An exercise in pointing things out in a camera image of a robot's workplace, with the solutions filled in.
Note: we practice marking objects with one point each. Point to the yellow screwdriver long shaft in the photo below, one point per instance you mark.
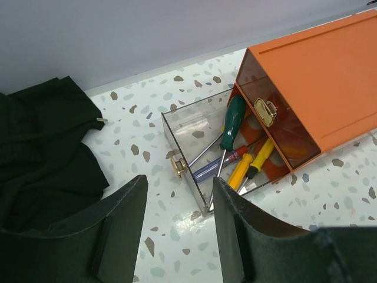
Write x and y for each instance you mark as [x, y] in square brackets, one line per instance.
[262, 156]

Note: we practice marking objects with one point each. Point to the long green screwdriver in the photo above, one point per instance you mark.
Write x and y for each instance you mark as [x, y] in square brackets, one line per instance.
[234, 117]

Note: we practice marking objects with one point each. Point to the gold upper drawer knob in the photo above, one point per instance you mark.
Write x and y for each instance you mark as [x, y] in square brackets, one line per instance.
[266, 110]

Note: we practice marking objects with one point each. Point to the gold clear drawer knob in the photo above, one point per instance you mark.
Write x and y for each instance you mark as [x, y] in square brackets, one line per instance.
[179, 166]

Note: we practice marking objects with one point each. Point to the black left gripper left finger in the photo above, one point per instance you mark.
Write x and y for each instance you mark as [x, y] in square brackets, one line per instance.
[97, 244]

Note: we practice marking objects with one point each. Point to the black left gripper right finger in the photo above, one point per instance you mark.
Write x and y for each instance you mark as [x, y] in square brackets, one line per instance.
[255, 246]

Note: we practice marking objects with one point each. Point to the orange drawer cabinet box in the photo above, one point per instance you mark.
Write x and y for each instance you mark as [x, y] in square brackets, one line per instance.
[322, 81]

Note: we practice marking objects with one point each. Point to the clear plastic drawer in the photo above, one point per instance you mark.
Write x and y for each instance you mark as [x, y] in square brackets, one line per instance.
[193, 128]

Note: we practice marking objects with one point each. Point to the black crumpled cloth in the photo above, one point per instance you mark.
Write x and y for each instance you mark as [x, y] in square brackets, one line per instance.
[47, 172]

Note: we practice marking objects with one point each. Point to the blue red handled screwdriver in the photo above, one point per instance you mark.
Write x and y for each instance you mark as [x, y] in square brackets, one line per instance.
[212, 168]

